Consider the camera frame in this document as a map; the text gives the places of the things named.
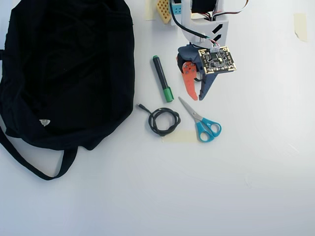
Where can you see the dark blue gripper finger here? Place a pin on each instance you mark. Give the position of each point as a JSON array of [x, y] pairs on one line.
[[208, 83]]

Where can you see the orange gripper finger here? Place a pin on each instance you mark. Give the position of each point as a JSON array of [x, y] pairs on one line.
[[189, 78]]

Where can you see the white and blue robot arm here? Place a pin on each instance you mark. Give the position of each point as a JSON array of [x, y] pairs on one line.
[[209, 27]]

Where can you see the black fabric bag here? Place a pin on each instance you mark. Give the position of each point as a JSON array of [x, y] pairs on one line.
[[66, 73]]

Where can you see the black marker green cap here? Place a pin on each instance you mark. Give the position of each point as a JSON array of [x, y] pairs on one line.
[[161, 76]]

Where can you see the yellow perforated base block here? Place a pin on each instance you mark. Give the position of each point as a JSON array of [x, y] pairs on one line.
[[163, 12]]

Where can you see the beige masking tape piece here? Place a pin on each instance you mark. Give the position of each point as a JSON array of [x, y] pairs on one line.
[[182, 136], [300, 27], [150, 9]]

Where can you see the bare camera circuit board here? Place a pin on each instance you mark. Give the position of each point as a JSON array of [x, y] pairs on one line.
[[217, 60]]

